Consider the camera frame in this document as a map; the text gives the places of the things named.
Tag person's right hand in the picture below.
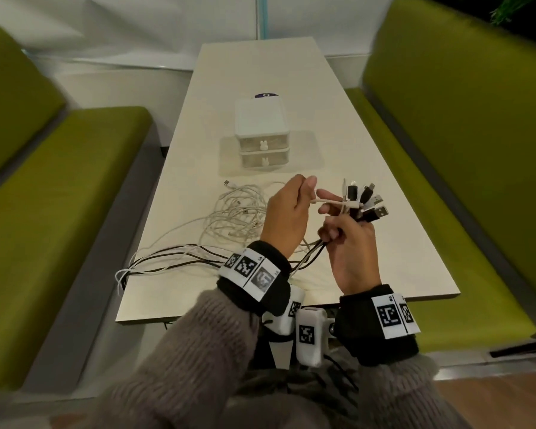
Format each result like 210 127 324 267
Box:
316 188 382 296

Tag person's left hand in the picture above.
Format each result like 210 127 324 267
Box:
260 173 318 260

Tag bundle of black and white cables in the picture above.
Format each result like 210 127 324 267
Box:
116 194 384 296
116 197 360 296

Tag white drawer box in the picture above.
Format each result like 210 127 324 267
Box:
234 98 291 169

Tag person's right forearm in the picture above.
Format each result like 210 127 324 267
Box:
355 352 474 429

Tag person's left forearm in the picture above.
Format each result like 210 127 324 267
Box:
98 288 260 429

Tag person's camouflage trousers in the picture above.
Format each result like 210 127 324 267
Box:
223 334 363 429

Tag black right marker wristband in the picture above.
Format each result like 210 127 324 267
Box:
335 284 422 367

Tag black marker wristband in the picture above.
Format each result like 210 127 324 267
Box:
216 240 292 318
335 284 422 367

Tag black left marker wristband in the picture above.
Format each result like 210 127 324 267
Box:
216 240 292 318

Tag green bench sofa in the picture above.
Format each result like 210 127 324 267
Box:
346 0 536 353
0 23 154 394

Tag beige table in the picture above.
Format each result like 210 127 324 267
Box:
115 36 461 326

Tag light blue vertical strip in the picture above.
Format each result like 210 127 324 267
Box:
255 0 270 39

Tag green leafy plant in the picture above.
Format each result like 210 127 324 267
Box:
489 0 536 36

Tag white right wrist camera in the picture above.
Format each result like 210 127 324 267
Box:
294 307 336 368

